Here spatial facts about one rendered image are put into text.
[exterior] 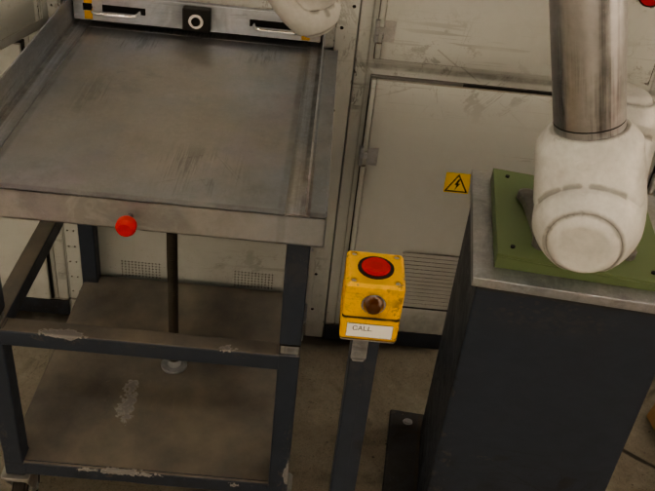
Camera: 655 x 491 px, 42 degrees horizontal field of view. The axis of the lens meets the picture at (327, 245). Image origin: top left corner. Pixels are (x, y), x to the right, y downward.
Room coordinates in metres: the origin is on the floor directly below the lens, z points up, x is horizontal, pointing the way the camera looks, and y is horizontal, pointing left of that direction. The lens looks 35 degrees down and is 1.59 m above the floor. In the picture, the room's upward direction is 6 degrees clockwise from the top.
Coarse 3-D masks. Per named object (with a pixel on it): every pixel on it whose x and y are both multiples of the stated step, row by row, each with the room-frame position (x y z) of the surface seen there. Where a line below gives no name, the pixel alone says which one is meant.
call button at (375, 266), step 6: (372, 258) 0.95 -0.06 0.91; (378, 258) 0.95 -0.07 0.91; (366, 264) 0.94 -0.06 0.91; (372, 264) 0.94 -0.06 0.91; (378, 264) 0.94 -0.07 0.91; (384, 264) 0.94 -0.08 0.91; (366, 270) 0.93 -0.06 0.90; (372, 270) 0.92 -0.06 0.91; (378, 270) 0.93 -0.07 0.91; (384, 270) 0.93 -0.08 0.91; (390, 270) 0.93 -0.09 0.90
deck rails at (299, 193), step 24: (48, 24) 1.62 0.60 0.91; (72, 24) 1.78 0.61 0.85; (24, 48) 1.48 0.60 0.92; (48, 48) 1.61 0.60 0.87; (312, 48) 1.79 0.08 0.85; (24, 72) 1.46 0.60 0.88; (48, 72) 1.53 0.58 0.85; (312, 72) 1.67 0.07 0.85; (0, 96) 1.34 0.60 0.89; (24, 96) 1.42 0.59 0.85; (312, 96) 1.55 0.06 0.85; (0, 120) 1.32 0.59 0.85; (312, 120) 1.45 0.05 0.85; (0, 144) 1.24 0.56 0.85; (312, 144) 1.24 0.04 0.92; (312, 168) 1.27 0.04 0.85; (288, 192) 1.19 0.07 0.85
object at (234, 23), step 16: (80, 0) 1.78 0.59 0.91; (112, 0) 1.78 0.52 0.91; (128, 0) 1.78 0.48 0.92; (144, 0) 1.78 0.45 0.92; (160, 0) 1.78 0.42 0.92; (176, 0) 1.79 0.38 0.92; (80, 16) 1.78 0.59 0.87; (144, 16) 1.78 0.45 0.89; (160, 16) 1.78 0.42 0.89; (176, 16) 1.78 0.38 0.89; (224, 16) 1.79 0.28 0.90; (240, 16) 1.79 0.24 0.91; (256, 16) 1.79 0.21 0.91; (272, 16) 1.79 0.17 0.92; (224, 32) 1.79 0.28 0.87; (240, 32) 1.79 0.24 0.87; (256, 32) 1.79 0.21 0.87
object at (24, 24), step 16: (0, 0) 1.69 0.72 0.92; (16, 0) 1.73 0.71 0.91; (32, 0) 1.78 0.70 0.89; (0, 16) 1.68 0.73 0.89; (16, 16) 1.73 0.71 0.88; (32, 16) 1.78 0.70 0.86; (48, 16) 1.79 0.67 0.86; (0, 32) 1.67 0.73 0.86; (16, 32) 1.68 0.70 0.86; (32, 32) 1.73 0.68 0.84; (0, 48) 1.63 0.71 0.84
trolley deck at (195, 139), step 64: (64, 64) 1.58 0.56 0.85; (128, 64) 1.61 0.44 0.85; (192, 64) 1.65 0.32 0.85; (256, 64) 1.68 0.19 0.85; (64, 128) 1.32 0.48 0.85; (128, 128) 1.35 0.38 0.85; (192, 128) 1.37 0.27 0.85; (256, 128) 1.40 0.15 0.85; (320, 128) 1.43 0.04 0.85; (0, 192) 1.11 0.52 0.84; (64, 192) 1.12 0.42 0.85; (128, 192) 1.14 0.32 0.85; (192, 192) 1.16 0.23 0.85; (256, 192) 1.18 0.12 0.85; (320, 192) 1.20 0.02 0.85
